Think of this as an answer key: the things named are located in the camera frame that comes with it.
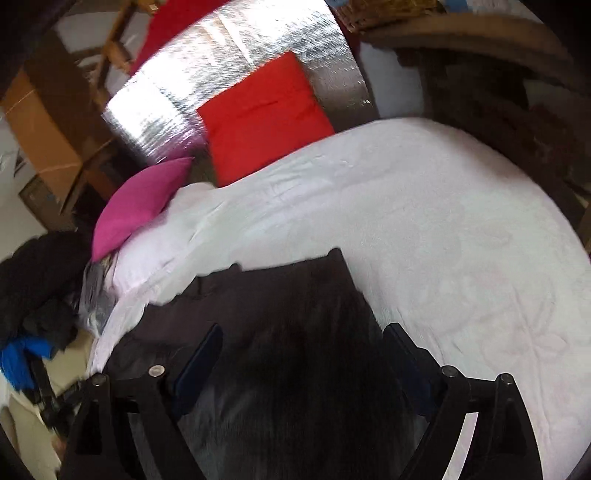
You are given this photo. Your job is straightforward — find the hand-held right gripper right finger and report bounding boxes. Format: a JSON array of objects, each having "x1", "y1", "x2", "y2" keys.
[{"x1": 383, "y1": 323, "x2": 543, "y2": 480}]

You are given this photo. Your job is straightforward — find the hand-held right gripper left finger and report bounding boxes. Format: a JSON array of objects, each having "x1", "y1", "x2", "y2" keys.
[{"x1": 60, "y1": 323, "x2": 225, "y2": 480}]

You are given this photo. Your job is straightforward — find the black jacket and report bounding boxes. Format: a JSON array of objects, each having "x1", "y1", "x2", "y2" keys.
[{"x1": 99, "y1": 247, "x2": 430, "y2": 480}]

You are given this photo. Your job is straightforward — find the pile of black clothes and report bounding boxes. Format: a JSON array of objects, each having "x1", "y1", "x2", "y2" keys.
[{"x1": 0, "y1": 231, "x2": 93, "y2": 352}]

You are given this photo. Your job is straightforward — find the clear plastic bag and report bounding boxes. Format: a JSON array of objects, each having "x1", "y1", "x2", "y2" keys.
[{"x1": 78, "y1": 258, "x2": 118, "y2": 335}]

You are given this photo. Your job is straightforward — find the white bed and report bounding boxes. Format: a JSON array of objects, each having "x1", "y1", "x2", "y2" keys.
[{"x1": 85, "y1": 117, "x2": 591, "y2": 480}]

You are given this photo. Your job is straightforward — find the pink pillow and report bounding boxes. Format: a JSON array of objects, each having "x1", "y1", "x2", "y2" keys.
[{"x1": 91, "y1": 157, "x2": 195, "y2": 261}]

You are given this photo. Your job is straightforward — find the blue cloth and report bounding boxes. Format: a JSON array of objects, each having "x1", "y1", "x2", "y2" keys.
[{"x1": 0, "y1": 336, "x2": 58, "y2": 389}]

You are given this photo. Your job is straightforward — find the red pillow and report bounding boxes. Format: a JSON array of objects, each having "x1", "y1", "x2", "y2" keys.
[{"x1": 197, "y1": 51, "x2": 335, "y2": 188}]

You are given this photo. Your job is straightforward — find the dark wooden shelf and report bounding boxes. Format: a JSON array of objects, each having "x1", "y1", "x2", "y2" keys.
[{"x1": 360, "y1": 14, "x2": 591, "y2": 232}]

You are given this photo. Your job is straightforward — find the cardboard box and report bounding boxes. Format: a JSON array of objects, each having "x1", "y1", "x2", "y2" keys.
[{"x1": 0, "y1": 32, "x2": 116, "y2": 217}]

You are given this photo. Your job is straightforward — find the wooden chair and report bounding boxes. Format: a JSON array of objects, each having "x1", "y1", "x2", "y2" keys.
[{"x1": 76, "y1": 0, "x2": 162, "y2": 109}]

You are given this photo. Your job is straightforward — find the silver foil sheet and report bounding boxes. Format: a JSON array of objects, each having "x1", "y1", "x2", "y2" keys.
[{"x1": 102, "y1": 0, "x2": 372, "y2": 169}]

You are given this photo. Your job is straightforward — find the red cloth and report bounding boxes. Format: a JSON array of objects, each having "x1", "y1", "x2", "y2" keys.
[{"x1": 129, "y1": 0, "x2": 225, "y2": 72}]

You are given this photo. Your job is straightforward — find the wicker basket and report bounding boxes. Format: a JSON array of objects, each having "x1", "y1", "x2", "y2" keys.
[{"x1": 332, "y1": 0, "x2": 444, "y2": 32}]

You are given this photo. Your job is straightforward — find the black straps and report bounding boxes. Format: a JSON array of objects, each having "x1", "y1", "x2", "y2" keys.
[{"x1": 28, "y1": 355, "x2": 93, "y2": 437}]

